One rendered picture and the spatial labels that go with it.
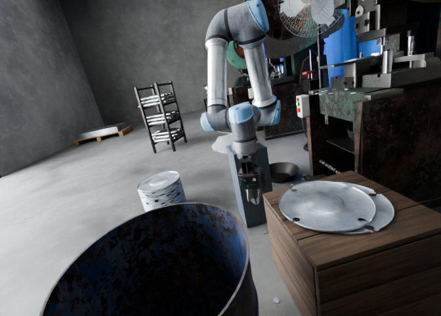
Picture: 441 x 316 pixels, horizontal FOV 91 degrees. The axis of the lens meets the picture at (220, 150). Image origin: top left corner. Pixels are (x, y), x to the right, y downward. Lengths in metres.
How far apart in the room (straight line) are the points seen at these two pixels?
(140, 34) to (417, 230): 7.92
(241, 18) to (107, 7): 7.70
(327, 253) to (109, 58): 8.08
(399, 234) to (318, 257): 0.22
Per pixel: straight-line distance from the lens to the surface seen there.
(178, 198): 1.53
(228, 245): 0.69
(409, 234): 0.77
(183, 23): 7.95
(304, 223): 0.73
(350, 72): 1.33
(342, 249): 0.68
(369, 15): 1.34
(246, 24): 0.93
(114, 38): 8.31
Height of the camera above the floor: 0.81
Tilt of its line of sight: 18 degrees down
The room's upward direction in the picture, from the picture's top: 12 degrees counter-clockwise
